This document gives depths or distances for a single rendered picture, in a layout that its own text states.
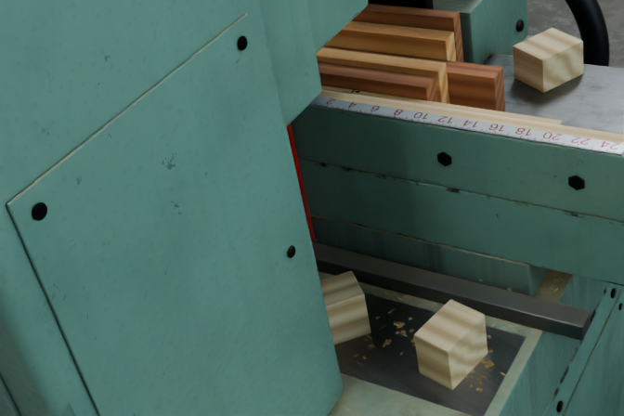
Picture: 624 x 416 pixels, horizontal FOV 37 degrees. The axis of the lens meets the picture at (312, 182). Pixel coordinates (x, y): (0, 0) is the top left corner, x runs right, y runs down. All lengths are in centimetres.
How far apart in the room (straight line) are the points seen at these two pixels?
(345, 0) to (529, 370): 32
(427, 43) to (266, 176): 29
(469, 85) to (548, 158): 13
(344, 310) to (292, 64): 21
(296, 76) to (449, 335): 22
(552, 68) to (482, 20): 9
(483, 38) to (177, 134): 46
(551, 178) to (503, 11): 28
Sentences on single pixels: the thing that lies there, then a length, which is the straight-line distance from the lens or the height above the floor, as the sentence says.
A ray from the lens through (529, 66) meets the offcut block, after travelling 84.
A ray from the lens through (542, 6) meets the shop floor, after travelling 307.
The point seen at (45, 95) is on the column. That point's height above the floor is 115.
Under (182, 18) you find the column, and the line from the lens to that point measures 48.
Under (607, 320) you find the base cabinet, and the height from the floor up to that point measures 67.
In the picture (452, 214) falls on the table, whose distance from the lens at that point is 74.
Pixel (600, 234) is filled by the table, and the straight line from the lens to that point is 70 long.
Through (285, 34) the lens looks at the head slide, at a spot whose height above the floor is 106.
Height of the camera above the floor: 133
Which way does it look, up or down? 34 degrees down
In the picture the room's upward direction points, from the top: 12 degrees counter-clockwise
